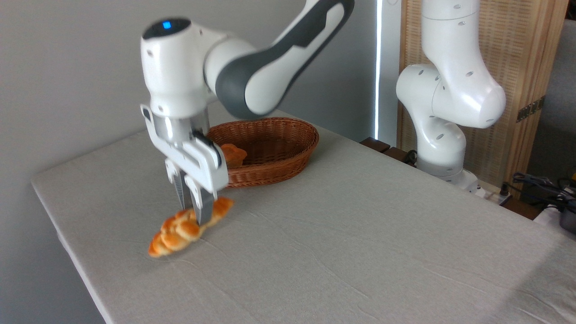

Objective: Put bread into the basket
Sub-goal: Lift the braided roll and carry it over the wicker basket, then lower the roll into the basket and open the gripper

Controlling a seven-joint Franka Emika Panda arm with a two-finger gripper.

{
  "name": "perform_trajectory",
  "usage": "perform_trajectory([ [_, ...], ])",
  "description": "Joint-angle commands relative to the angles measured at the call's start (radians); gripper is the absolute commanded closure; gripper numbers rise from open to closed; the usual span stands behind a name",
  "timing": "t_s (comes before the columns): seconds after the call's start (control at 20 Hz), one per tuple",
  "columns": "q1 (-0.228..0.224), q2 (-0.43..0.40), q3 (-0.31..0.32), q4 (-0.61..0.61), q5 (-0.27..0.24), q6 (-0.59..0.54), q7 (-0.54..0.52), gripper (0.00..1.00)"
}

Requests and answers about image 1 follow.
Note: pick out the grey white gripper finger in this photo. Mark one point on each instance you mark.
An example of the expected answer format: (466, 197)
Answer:
(180, 189)
(203, 204)

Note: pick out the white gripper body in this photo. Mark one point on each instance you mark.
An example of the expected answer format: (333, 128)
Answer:
(198, 166)

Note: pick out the long braided bread loaf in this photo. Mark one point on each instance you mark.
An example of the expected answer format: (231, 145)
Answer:
(177, 236)

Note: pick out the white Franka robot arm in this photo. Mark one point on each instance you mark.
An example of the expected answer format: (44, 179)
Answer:
(279, 76)

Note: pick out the small round bread roll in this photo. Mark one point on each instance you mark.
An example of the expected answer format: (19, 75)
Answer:
(235, 155)

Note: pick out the brown oval wicker basket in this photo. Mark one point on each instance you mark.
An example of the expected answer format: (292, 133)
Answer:
(279, 171)

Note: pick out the beige tablecloth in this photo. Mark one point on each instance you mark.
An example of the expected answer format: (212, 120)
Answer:
(360, 234)

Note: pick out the white power strip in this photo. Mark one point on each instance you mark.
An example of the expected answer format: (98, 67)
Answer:
(490, 191)

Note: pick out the dark metal screen hinge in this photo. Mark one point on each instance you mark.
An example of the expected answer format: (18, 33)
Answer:
(531, 109)

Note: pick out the white vertical frame strip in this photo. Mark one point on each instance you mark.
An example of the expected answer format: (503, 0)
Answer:
(389, 67)

